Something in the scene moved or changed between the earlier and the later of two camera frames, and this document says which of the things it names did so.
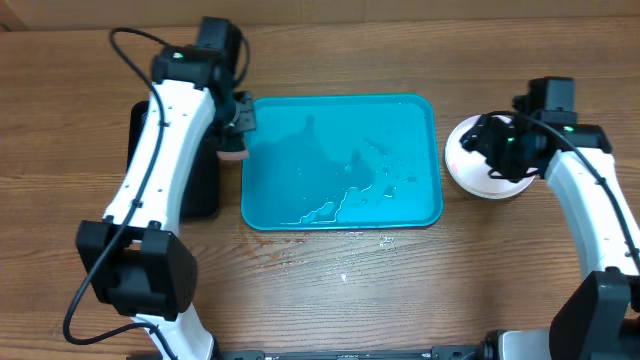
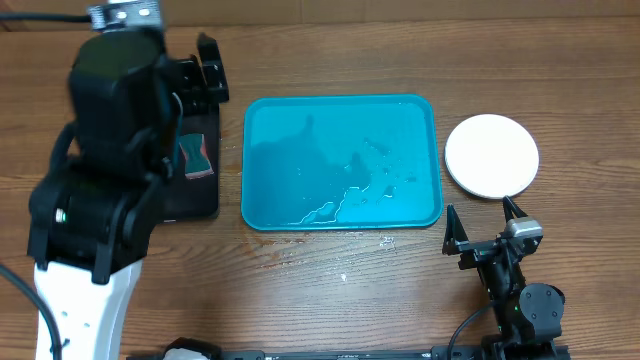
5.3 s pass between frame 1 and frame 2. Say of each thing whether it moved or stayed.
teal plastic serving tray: stayed
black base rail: stayed
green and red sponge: moved
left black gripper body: moved
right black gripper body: moved
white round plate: stayed
